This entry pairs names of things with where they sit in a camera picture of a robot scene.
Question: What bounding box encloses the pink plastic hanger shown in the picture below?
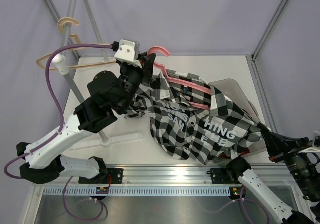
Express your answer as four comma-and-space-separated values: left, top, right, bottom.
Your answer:
147, 46, 212, 110

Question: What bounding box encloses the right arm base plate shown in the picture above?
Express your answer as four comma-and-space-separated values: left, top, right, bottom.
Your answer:
206, 167, 240, 185

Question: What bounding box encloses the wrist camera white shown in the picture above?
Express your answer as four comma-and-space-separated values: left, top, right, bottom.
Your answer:
300, 130, 320, 155
114, 39, 142, 69

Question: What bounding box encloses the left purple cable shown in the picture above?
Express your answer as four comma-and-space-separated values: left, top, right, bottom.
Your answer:
3, 42, 120, 221

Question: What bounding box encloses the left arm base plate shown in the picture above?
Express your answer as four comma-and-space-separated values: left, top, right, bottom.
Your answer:
78, 167, 125, 201

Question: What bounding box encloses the aluminium front rail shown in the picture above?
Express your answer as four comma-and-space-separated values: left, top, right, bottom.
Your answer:
31, 165, 305, 187

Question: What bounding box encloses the slotted cable duct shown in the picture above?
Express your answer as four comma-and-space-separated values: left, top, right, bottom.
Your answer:
43, 186, 231, 197

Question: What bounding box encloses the grey clothes rack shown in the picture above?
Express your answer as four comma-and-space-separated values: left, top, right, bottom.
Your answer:
57, 0, 144, 147

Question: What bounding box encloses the grey black plaid shirt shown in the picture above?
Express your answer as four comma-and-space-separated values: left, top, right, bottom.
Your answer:
126, 70, 263, 165

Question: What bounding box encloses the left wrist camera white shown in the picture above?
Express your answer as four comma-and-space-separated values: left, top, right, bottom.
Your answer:
114, 39, 142, 69

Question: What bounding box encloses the beige plastic hanger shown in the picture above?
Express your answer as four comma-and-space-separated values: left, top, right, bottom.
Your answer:
36, 16, 121, 71

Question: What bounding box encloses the clear plastic bin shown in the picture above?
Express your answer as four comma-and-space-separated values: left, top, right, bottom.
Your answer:
210, 78, 267, 157

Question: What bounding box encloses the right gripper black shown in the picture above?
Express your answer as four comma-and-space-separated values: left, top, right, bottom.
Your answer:
262, 128, 320, 199

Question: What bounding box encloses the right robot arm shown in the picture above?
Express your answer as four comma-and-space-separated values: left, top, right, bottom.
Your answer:
226, 124, 320, 224

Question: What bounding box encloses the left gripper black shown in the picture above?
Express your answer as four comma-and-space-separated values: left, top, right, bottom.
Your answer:
116, 51, 154, 113

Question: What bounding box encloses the red black plaid shirt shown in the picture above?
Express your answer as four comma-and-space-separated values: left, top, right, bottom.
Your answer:
218, 148, 251, 160

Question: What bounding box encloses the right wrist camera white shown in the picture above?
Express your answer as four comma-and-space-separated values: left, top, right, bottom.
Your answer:
300, 130, 320, 155

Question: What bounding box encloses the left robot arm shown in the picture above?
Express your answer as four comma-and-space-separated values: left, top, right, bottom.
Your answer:
16, 52, 156, 185

